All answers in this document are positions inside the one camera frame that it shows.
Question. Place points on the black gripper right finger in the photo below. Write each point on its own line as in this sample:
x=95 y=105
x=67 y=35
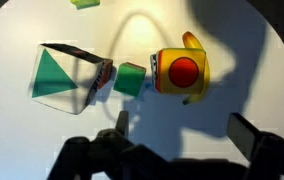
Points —
x=245 y=136

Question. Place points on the yellow-green sticky note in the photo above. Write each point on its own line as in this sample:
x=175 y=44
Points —
x=85 y=3

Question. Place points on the white soft cube green triangle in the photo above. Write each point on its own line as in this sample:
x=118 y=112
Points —
x=60 y=78

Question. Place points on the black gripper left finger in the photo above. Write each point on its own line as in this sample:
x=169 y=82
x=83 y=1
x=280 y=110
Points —
x=122 y=122

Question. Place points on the green block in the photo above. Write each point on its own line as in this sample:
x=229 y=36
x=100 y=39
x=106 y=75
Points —
x=128 y=79

